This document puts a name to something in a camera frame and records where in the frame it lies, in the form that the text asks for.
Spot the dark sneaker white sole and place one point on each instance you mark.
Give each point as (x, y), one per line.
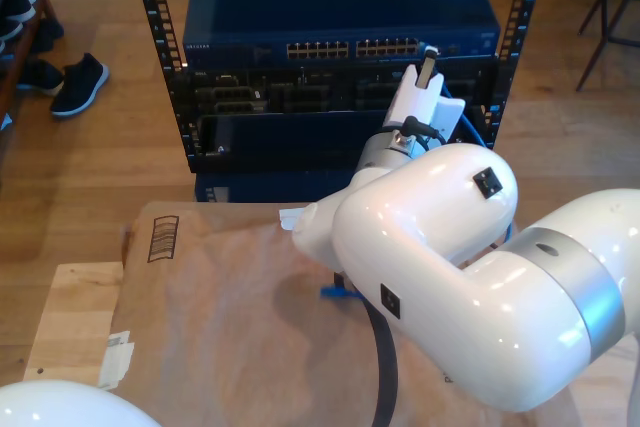
(80, 82)
(40, 79)

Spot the black rack tray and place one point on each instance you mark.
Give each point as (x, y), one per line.
(300, 137)

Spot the blue network switch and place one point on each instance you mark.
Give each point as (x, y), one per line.
(340, 2)

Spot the white barcode label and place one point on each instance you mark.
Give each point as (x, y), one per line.
(115, 362)

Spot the black server unit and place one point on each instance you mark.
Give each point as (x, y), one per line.
(235, 92)

